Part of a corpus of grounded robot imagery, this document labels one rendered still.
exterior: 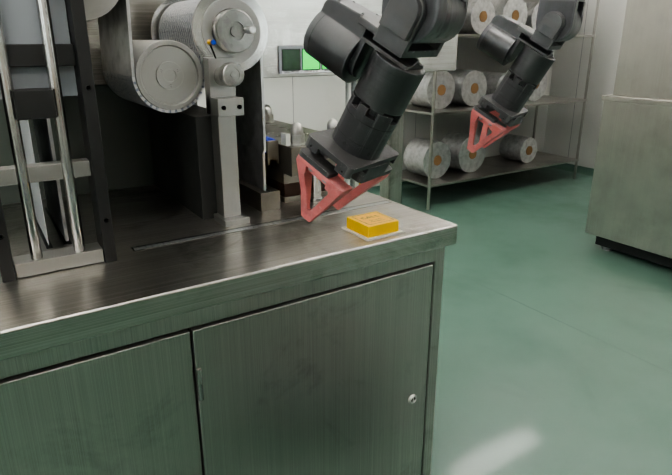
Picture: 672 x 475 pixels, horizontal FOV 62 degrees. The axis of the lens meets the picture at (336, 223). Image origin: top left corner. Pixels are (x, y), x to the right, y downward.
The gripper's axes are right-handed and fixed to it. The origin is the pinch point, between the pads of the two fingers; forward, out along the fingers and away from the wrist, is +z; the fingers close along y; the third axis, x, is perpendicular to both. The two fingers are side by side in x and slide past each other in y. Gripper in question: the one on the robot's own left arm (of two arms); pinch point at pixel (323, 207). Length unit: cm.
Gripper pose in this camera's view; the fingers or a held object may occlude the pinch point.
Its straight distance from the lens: 66.9
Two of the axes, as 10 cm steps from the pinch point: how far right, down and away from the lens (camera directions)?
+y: -5.7, 2.6, -7.8
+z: -4.1, 7.4, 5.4
